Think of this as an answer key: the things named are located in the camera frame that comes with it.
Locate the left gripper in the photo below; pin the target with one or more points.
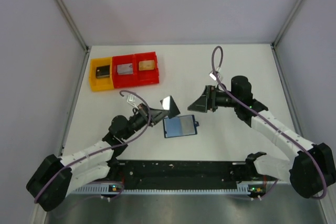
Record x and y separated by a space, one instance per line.
146 112

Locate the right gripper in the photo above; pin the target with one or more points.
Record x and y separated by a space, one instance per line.
210 98

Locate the black credit card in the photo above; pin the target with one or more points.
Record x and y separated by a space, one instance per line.
168 104

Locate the blue leather card holder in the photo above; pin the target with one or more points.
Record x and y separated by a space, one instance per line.
180 126

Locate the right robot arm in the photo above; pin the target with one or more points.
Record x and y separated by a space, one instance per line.
295 147

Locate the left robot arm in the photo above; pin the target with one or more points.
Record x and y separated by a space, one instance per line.
58 176

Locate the gold card in bin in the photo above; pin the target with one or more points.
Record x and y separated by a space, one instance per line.
146 65

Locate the silver card in bin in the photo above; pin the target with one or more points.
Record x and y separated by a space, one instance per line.
125 69

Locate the black card in bin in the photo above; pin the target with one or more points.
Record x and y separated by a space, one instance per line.
103 72

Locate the right red plastic bin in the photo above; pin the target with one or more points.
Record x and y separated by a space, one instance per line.
147 77

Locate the red plastic bin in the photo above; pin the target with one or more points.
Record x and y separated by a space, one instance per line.
123 81
147 77

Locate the middle red plastic bin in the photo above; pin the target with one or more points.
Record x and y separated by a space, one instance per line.
123 81

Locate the yellow plastic bin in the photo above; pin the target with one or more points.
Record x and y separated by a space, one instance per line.
103 84

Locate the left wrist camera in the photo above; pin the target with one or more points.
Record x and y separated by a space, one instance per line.
132 100

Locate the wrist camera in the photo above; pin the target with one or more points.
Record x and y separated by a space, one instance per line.
132 100
215 75

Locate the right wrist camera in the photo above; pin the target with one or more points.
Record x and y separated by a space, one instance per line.
215 75

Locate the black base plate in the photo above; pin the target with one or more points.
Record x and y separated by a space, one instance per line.
181 175

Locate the white slotted cable duct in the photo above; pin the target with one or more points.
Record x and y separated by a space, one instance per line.
110 189

